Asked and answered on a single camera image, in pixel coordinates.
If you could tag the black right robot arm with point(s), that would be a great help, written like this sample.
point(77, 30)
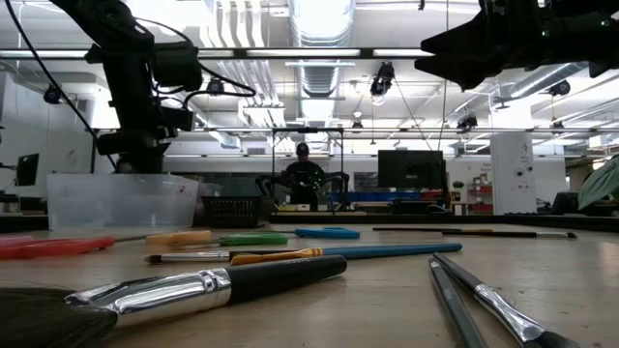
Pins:
point(580, 34)

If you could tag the small black monitor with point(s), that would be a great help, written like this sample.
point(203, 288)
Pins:
point(27, 169)

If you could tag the black ceiling spotlight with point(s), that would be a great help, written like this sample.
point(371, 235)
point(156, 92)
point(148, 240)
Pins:
point(382, 79)
point(468, 122)
point(357, 125)
point(215, 86)
point(560, 88)
point(53, 94)

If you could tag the black paintbrush silver ferrule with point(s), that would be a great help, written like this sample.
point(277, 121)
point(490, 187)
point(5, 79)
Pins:
point(483, 234)
point(193, 256)

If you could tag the dark thin paintbrush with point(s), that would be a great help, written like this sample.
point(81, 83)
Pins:
point(456, 304)

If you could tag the silver ceiling duct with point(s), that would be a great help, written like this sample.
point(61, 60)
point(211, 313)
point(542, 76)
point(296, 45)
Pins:
point(321, 77)

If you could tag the dark paintbrush silver ferrule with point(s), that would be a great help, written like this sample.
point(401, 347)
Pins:
point(508, 307)

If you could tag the person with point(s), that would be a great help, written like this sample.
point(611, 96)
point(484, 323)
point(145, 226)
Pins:
point(302, 176)

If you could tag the black background robot arm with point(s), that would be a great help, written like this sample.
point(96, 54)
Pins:
point(268, 181)
point(341, 186)

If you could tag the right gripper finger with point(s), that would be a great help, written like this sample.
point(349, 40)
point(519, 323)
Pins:
point(459, 41)
point(459, 70)

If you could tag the green leafy plant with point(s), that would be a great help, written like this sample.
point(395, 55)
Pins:
point(604, 183)

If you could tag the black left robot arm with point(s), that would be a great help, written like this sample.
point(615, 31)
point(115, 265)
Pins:
point(111, 29)

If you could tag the black background station frame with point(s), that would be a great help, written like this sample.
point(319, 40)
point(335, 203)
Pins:
point(307, 130)

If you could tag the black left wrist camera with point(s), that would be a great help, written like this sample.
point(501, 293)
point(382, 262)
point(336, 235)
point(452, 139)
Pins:
point(178, 66)

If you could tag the black mesh basket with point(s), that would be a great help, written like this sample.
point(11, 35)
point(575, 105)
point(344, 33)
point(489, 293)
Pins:
point(232, 212)

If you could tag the black ceiling light rail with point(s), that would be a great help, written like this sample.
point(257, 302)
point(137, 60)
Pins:
point(366, 53)

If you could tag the black fan brush silver ferrule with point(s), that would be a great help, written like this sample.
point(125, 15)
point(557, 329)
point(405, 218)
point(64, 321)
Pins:
point(169, 295)

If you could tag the clear plastic bin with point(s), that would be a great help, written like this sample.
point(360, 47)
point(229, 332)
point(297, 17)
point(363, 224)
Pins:
point(121, 203)

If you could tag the large black monitor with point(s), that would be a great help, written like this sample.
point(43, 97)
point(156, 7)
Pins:
point(411, 169)

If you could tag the white square pillar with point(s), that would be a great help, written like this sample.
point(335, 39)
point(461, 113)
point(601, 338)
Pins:
point(512, 169)

